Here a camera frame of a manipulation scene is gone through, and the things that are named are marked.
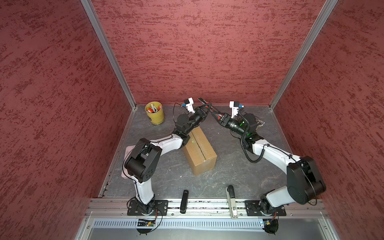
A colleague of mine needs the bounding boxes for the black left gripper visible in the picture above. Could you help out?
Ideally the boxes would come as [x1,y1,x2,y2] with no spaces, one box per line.
[185,102,212,134]

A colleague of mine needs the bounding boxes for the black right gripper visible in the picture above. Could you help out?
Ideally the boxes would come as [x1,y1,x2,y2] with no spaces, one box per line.
[211,111,247,137]

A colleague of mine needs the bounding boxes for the brown cardboard express box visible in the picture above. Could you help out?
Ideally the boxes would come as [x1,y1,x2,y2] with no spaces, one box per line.
[182,127,218,176]

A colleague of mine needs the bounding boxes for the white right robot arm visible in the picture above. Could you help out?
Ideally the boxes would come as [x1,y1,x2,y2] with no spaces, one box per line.
[210,108,327,216]

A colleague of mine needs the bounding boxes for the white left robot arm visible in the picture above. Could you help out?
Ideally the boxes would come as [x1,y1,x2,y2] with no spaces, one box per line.
[122,98,213,216]

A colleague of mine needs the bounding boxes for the yellow pencil cup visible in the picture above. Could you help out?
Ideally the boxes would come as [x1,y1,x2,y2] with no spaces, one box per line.
[256,118,265,127]

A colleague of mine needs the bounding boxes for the yellow-green pen holder cup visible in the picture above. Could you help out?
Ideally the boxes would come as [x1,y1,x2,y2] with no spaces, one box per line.
[145,102,165,125]

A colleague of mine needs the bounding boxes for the pink flat case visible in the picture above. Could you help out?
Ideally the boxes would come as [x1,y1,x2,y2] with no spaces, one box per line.
[121,145,135,179]

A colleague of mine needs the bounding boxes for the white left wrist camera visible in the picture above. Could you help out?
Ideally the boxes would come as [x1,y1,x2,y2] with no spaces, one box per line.
[183,98,195,113]

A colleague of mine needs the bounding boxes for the silver latch with black handle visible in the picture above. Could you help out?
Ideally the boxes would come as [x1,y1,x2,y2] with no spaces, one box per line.
[226,185,238,219]

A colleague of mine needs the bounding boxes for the black handle on rail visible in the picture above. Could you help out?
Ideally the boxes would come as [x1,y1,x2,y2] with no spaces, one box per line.
[180,190,189,214]

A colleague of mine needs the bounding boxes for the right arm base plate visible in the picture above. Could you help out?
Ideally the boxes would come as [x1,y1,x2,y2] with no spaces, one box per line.
[244,200,287,217]

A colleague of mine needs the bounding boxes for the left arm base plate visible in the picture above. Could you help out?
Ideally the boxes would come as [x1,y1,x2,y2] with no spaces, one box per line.
[127,198,169,217]

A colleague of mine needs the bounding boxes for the right circuit board with wires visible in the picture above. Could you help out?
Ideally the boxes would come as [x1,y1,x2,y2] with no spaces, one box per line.
[263,219,279,235]

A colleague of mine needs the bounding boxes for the circuit board with wires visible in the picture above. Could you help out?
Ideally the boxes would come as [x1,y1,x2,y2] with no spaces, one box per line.
[263,219,279,235]
[136,219,157,235]

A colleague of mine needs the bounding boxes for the left circuit board with wires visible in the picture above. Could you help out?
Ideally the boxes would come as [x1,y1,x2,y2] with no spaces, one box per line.
[136,219,157,235]

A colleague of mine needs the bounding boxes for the aluminium corner post right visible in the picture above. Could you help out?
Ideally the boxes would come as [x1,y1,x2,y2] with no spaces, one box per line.
[269,0,338,112]

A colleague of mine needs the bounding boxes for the aluminium corner post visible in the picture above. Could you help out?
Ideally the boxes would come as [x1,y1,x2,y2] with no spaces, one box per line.
[81,0,137,111]
[269,0,338,112]

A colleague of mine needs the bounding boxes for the aluminium front rail frame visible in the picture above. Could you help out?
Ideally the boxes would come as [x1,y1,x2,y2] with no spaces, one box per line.
[76,198,339,240]

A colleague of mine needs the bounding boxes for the aluminium corner post left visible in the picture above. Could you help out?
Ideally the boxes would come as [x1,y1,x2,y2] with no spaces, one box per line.
[81,0,137,111]

